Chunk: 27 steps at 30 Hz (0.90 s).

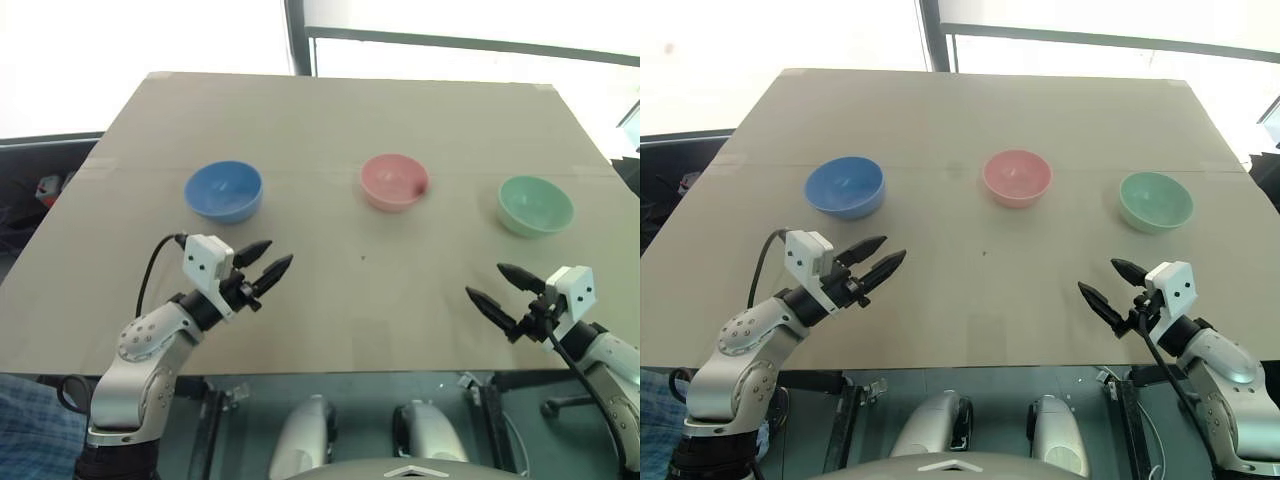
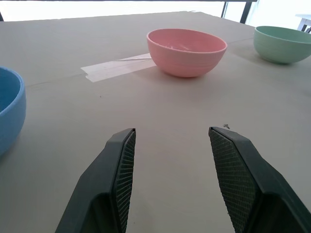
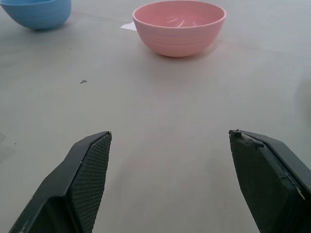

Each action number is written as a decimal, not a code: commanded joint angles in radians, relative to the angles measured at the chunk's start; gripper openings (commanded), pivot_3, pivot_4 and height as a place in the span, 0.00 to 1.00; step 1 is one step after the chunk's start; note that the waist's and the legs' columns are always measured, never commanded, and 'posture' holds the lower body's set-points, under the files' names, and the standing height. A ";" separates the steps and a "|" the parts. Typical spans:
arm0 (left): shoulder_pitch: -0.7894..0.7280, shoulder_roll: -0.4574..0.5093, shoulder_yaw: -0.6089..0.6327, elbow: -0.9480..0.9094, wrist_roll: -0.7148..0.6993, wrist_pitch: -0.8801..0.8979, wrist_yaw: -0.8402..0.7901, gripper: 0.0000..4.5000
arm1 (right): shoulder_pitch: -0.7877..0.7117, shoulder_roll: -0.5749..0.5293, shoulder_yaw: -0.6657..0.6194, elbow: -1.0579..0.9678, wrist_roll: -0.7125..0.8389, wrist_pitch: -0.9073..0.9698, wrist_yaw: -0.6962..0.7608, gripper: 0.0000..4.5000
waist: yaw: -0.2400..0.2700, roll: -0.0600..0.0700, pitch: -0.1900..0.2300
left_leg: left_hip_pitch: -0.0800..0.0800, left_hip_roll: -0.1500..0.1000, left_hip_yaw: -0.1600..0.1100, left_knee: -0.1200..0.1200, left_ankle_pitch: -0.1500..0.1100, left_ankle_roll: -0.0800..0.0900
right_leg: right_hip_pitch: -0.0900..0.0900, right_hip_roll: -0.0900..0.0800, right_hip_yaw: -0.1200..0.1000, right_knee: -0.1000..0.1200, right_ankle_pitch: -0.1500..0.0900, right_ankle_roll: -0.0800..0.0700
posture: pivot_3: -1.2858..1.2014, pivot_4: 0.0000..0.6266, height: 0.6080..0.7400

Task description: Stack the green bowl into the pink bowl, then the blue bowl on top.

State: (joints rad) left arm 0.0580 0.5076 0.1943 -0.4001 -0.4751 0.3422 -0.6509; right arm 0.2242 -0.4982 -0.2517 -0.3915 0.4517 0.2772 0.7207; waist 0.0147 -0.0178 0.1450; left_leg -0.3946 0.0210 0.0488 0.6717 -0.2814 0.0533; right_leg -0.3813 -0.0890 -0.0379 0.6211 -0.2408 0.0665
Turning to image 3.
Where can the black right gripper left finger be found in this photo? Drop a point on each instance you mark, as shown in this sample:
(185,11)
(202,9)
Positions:
(73,184)

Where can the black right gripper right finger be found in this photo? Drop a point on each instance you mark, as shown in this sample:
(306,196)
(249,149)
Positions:
(269,184)

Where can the white paper label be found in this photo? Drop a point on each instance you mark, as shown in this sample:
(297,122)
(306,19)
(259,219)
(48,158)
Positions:
(128,26)

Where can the blue plastic bowl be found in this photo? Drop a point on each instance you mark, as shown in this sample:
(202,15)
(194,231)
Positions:
(39,14)

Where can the pink plastic bowl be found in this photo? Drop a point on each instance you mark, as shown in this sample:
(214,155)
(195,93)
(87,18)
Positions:
(179,34)

